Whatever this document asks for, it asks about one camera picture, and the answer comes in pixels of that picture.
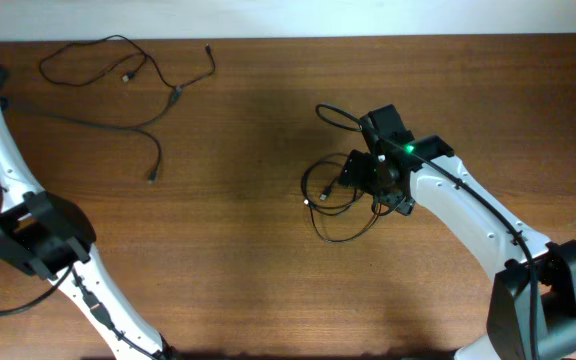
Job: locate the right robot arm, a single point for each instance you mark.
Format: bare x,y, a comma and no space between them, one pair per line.
532,311

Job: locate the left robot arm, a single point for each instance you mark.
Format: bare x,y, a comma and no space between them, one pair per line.
44,235

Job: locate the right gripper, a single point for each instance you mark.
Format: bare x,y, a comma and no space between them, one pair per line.
355,170

